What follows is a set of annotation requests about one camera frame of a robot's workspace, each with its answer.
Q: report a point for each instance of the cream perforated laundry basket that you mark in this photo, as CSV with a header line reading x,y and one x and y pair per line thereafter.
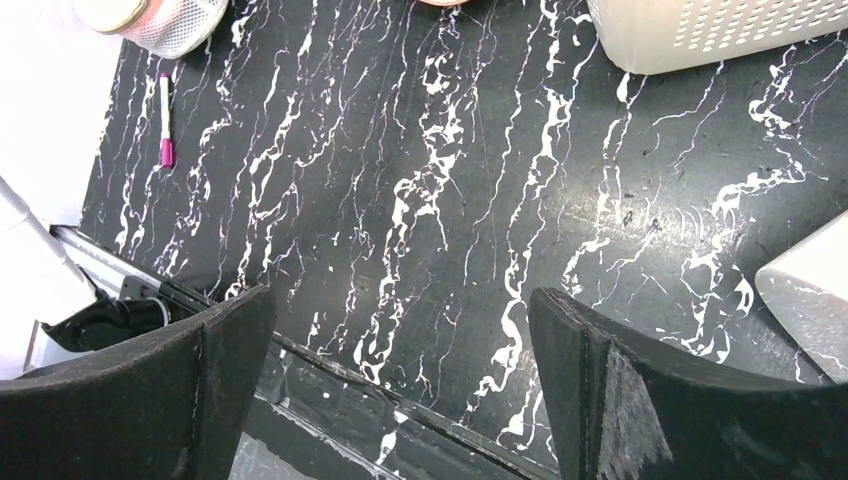
x,y
655,37

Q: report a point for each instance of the floral padded laundry bag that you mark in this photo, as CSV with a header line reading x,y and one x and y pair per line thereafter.
x,y
444,3

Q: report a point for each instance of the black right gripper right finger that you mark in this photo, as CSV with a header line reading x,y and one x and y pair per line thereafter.
x,y
624,405

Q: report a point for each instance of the white cylindrical drum container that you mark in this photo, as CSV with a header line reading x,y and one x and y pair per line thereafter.
x,y
805,288

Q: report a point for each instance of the pink white marker pen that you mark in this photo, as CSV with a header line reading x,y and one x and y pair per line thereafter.
x,y
167,156

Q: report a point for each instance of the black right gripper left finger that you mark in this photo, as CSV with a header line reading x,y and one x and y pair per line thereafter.
x,y
168,404

